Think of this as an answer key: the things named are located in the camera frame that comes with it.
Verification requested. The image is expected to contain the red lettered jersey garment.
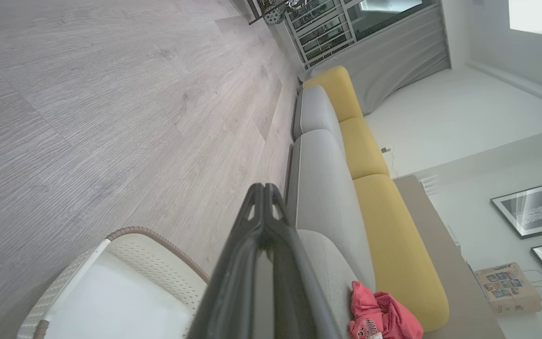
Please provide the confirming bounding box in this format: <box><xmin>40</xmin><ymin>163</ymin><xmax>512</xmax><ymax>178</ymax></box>
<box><xmin>348</xmin><ymin>281</ymin><xmax>425</xmax><ymax>339</ymax></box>

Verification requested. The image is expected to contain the white perforated laundry basket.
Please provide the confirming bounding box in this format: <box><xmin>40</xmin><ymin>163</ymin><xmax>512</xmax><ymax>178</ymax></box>
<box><xmin>16</xmin><ymin>226</ymin><xmax>211</xmax><ymax>339</ymax></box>

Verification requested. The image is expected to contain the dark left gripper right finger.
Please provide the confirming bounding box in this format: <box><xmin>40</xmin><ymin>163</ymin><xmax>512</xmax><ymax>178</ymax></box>
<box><xmin>265</xmin><ymin>184</ymin><xmax>343</xmax><ymax>339</ymax></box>

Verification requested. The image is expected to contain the grey curtain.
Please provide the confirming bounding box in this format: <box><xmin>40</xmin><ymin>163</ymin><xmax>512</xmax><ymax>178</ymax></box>
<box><xmin>298</xmin><ymin>5</ymin><xmax>452</xmax><ymax>116</ymax></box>

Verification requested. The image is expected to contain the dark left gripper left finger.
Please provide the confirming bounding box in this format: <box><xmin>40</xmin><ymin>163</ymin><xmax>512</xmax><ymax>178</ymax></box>
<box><xmin>187</xmin><ymin>184</ymin><xmax>265</xmax><ymax>339</ymax></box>

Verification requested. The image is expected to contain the yellow sofa back cushion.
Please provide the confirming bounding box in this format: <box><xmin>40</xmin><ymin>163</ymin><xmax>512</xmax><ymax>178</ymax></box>
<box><xmin>303</xmin><ymin>65</ymin><xmax>364</xmax><ymax>123</ymax></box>
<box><xmin>339</xmin><ymin>116</ymin><xmax>391</xmax><ymax>181</ymax></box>
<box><xmin>353</xmin><ymin>174</ymin><xmax>451</xmax><ymax>333</ymax></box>

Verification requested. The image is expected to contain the grey sofa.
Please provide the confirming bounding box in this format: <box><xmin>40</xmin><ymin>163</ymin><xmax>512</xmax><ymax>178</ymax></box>
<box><xmin>284</xmin><ymin>84</ymin><xmax>378</xmax><ymax>339</ymax></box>

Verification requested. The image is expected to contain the beige ledge behind sofa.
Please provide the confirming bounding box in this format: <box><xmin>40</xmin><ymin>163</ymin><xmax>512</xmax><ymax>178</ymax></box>
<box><xmin>392</xmin><ymin>175</ymin><xmax>508</xmax><ymax>339</ymax></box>

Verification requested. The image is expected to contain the brown printed paper bag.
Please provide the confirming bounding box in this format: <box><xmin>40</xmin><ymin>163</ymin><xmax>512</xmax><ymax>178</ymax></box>
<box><xmin>474</xmin><ymin>262</ymin><xmax>542</xmax><ymax>315</ymax></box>

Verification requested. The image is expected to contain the white metal shelf rack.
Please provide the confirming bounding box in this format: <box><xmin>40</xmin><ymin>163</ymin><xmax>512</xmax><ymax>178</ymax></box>
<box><xmin>281</xmin><ymin>0</ymin><xmax>441</xmax><ymax>70</ymax></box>

